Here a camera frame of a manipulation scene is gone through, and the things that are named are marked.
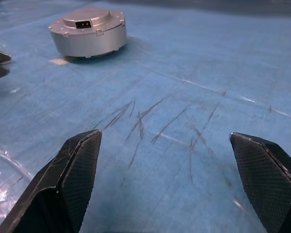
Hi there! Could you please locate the silver motor housing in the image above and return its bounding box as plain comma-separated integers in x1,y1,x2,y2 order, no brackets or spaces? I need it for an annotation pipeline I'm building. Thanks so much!
50,23,128,59

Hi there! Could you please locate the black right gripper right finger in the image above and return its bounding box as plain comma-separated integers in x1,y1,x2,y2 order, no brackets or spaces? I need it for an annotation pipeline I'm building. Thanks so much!
228,132,291,233

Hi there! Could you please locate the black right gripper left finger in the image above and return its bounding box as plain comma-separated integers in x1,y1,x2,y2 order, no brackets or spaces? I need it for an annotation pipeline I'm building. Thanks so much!
0,129,103,233

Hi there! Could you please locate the pale tape patch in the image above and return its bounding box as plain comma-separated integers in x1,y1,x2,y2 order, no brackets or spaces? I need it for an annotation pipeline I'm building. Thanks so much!
48,57,69,67

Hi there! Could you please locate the silver motor lid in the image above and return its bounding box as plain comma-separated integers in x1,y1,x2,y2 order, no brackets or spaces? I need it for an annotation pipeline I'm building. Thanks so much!
48,7,126,38

